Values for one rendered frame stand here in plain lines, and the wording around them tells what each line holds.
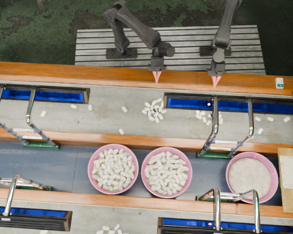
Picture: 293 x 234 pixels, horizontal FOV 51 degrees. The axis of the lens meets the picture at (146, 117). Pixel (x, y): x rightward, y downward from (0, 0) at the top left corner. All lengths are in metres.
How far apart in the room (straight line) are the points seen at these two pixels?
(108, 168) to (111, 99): 0.40
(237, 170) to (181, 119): 0.41
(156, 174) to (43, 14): 2.09
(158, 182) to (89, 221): 0.40
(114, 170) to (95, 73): 0.59
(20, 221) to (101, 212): 0.44
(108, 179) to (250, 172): 0.76
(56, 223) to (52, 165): 0.56
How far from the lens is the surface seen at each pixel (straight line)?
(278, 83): 1.91
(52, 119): 1.80
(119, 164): 1.65
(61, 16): 3.15
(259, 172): 1.74
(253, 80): 1.89
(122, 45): 1.84
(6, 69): 2.02
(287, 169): 1.75
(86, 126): 1.74
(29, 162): 1.84
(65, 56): 2.88
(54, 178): 1.78
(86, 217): 1.64
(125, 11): 1.62
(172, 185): 1.63
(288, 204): 1.72
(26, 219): 1.33
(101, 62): 1.99
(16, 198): 1.73
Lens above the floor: 2.35
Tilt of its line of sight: 69 degrees down
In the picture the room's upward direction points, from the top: 2 degrees counter-clockwise
